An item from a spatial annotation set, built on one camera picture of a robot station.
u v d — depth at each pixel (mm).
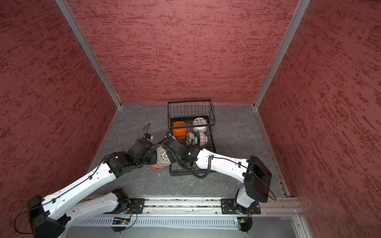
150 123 1095
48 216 386
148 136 682
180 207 756
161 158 793
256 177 415
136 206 743
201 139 881
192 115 1102
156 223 775
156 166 870
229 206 740
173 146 566
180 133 937
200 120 1089
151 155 678
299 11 725
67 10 721
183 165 541
